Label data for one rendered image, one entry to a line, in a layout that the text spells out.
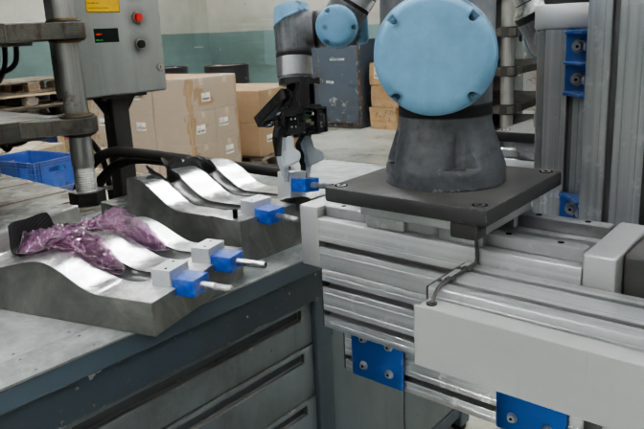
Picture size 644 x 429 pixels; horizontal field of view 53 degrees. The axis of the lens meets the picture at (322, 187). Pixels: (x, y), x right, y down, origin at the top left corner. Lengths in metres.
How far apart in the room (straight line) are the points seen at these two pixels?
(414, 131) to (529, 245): 0.19
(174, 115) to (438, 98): 4.65
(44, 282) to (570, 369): 0.80
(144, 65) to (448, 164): 1.48
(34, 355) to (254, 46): 9.04
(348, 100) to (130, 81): 6.36
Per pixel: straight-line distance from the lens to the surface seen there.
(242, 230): 1.23
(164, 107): 5.30
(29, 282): 1.16
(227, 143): 5.46
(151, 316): 1.00
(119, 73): 2.07
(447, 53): 0.62
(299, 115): 1.31
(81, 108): 1.86
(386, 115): 8.16
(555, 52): 0.96
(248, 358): 1.32
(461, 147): 0.78
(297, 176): 1.35
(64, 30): 1.83
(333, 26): 1.18
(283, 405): 1.44
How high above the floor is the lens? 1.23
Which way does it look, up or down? 14 degrees down
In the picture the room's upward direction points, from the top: 3 degrees counter-clockwise
